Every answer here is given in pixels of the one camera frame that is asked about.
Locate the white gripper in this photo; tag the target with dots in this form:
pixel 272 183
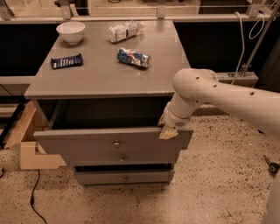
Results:
pixel 176 122

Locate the grey top drawer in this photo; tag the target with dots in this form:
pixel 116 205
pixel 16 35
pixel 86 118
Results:
pixel 105 144

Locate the grey drawer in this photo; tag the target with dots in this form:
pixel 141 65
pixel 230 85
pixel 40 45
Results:
pixel 105 144
pixel 123 158
pixel 123 177

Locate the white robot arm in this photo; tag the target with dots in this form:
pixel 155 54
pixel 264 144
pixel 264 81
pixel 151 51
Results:
pixel 224 177

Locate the grey bottom drawer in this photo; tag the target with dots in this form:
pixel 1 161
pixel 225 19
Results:
pixel 123 177

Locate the grey drawer cabinet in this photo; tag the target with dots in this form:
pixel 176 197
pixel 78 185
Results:
pixel 105 93

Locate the grey middle drawer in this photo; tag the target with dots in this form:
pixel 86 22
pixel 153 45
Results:
pixel 123 158

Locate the crushed blue snack bag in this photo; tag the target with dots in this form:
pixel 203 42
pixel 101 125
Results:
pixel 134 58

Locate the white plastic bottle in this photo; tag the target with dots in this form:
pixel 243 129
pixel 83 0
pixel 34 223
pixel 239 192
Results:
pixel 125 30

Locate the dark blue candy bar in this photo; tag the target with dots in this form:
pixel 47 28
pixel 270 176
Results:
pixel 71 61

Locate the black floor tool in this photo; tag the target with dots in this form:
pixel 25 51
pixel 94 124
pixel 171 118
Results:
pixel 273 167

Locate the white ceramic bowl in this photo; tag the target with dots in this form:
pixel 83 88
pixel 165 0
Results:
pixel 71 32

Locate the metal support pole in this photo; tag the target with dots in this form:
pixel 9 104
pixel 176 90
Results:
pixel 267 18

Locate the cardboard box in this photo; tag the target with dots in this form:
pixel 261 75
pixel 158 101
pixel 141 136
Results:
pixel 32 155

